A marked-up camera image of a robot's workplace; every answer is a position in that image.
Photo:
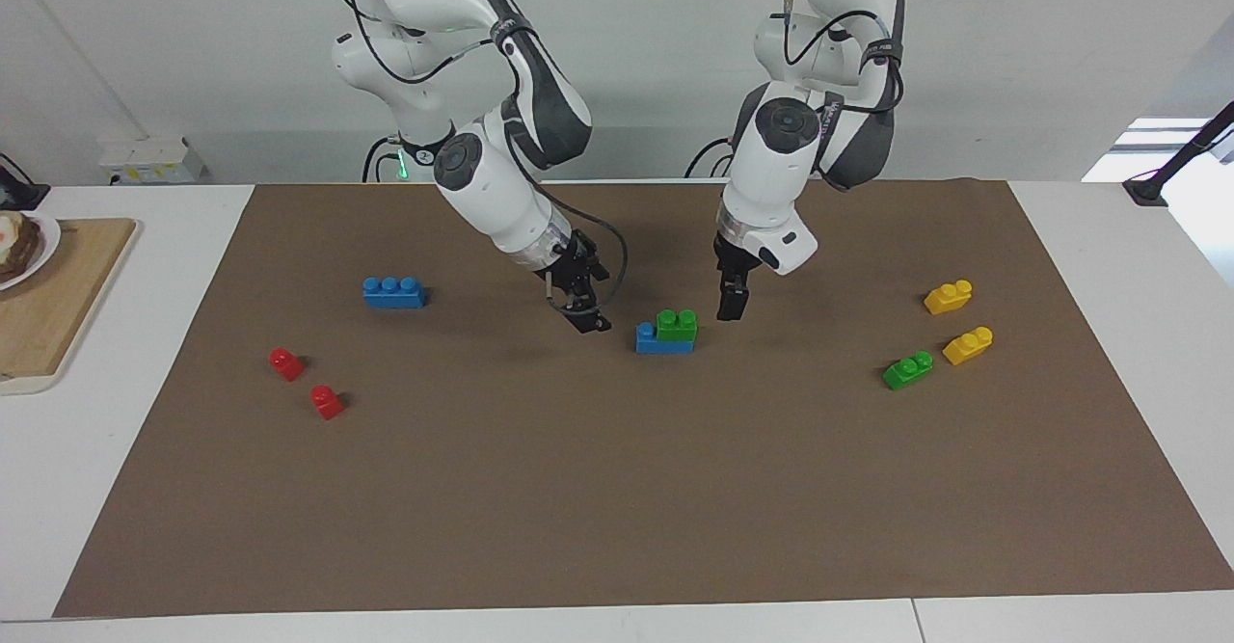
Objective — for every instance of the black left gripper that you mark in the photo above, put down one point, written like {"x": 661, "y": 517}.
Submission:
{"x": 735, "y": 262}

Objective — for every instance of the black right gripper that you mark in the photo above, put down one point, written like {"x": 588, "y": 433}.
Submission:
{"x": 576, "y": 272}

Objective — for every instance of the green two-stud toy block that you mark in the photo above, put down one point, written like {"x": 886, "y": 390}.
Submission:
{"x": 907, "y": 371}
{"x": 677, "y": 327}

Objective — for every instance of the blue three-stud toy block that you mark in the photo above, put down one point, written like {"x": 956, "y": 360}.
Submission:
{"x": 393, "y": 294}
{"x": 648, "y": 342}

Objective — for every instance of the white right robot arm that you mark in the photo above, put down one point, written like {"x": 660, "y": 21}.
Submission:
{"x": 501, "y": 190}

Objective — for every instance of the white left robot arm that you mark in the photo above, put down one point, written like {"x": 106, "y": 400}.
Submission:
{"x": 781, "y": 171}

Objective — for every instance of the yellow two-stud toy block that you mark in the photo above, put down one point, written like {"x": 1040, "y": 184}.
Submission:
{"x": 948, "y": 298}
{"x": 967, "y": 346}

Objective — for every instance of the red one-stud toy block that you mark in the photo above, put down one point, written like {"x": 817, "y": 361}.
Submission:
{"x": 327, "y": 402}
{"x": 285, "y": 364}

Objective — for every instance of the brown table mat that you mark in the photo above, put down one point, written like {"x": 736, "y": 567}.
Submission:
{"x": 617, "y": 489}

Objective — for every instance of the black clamp stand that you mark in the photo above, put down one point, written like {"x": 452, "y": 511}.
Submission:
{"x": 1171, "y": 166}

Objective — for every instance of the white power strip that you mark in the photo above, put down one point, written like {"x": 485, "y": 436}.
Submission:
{"x": 149, "y": 161}

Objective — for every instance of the wooden cutting board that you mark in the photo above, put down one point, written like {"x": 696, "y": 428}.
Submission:
{"x": 67, "y": 306}
{"x": 29, "y": 385}

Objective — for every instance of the white plate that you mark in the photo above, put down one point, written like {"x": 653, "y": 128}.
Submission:
{"x": 50, "y": 243}

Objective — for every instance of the toy sandwich food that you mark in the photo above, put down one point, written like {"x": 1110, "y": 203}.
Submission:
{"x": 17, "y": 246}

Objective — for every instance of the black desk mount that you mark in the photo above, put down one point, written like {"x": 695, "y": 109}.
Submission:
{"x": 21, "y": 195}

